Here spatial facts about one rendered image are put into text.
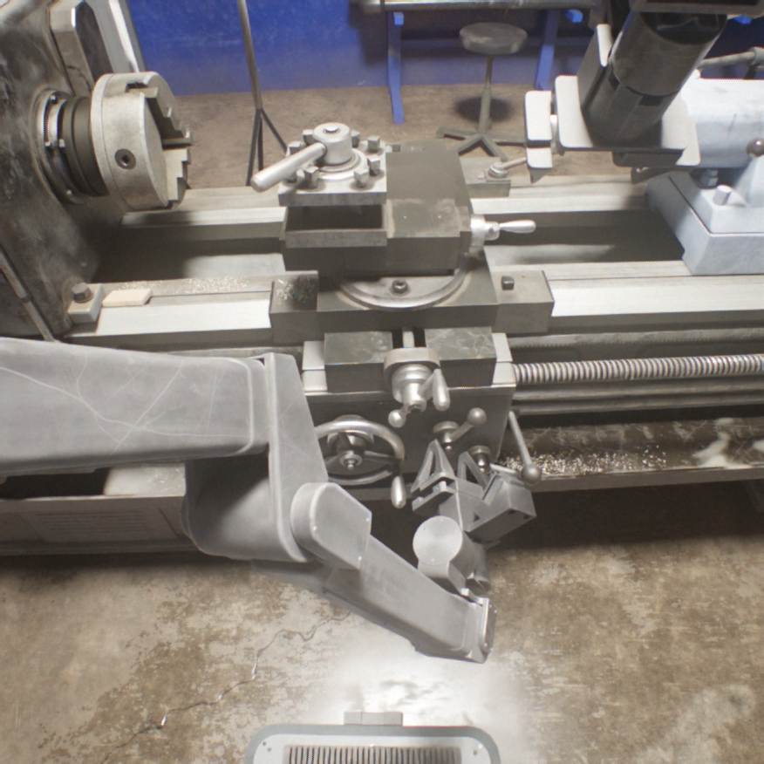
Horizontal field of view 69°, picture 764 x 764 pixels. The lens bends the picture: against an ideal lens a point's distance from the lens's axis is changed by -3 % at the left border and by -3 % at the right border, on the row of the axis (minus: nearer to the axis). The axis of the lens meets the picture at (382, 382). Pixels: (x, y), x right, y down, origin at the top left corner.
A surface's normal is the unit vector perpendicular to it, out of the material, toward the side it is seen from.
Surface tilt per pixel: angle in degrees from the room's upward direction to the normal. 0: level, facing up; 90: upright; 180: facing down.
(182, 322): 36
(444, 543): 24
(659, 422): 0
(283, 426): 67
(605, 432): 0
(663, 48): 117
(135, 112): 40
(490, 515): 53
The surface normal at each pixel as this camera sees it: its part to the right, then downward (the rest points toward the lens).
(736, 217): 0.03, 0.36
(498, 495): -0.81, -0.36
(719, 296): 0.01, -0.09
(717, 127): 0.04, 0.70
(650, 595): -0.02, -0.65
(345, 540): 0.88, -0.08
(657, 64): -0.42, 0.89
